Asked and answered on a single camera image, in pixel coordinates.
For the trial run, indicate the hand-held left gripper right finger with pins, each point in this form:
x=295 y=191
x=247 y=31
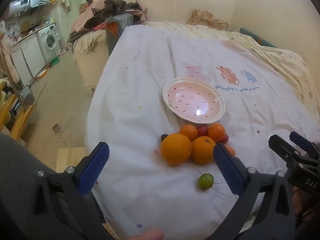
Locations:
x=228 y=172

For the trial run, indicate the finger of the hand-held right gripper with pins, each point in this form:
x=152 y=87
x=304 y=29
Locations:
x=283 y=148
x=302 y=141

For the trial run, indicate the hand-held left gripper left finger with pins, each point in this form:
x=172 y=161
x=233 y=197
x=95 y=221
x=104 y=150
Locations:
x=93 y=170

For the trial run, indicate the small tangerine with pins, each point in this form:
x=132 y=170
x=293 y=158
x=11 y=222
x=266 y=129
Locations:
x=216 y=132
x=188 y=132
x=230 y=151

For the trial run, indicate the large orange with stem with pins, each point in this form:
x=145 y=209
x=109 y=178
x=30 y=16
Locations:
x=203 y=151

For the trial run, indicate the large smooth orange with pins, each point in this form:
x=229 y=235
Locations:
x=176 y=148

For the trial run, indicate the dark grape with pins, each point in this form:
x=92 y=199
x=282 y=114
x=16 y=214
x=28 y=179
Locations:
x=164 y=137

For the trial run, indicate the pink seed-patterned plate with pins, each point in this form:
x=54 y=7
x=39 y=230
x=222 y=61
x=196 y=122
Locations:
x=195 y=100

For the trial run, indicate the person's right hand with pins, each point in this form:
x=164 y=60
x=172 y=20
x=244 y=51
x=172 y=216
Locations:
x=298 y=200

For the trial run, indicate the green lime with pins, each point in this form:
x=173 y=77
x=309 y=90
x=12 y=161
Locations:
x=205 y=181

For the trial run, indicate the red plum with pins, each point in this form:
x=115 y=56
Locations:
x=202 y=130
x=225 y=138

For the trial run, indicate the tape roll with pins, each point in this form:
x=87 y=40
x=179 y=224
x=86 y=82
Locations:
x=56 y=128

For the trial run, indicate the cream patterned quilt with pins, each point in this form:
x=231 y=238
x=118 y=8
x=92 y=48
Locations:
x=287 y=62

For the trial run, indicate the yellow wooden rack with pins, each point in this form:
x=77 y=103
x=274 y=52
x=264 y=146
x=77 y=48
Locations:
x=17 y=120

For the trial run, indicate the metal dustpan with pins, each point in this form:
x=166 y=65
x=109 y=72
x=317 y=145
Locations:
x=26 y=96

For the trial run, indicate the teal pillow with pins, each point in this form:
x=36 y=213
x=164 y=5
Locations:
x=257 y=38

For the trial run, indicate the cream sofa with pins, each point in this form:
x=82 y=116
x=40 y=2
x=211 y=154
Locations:
x=87 y=55

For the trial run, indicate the green broom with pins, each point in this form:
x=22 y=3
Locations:
x=54 y=60

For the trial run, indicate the white kitchen cabinets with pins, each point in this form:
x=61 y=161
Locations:
x=27 y=55

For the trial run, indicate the white washing machine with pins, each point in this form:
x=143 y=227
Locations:
x=48 y=40

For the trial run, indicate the pink hanging garment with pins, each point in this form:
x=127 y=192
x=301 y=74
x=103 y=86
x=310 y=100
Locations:
x=8 y=60

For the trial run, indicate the grey and orange backpack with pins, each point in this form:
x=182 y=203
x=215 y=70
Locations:
x=116 y=30

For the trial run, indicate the floral pillow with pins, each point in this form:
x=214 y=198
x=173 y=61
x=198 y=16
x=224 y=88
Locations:
x=207 y=20

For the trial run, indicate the pile of clothes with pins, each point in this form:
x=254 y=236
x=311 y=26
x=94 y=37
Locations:
x=107 y=10

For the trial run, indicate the silver range hood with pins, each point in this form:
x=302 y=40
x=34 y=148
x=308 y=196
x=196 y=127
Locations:
x=27 y=1

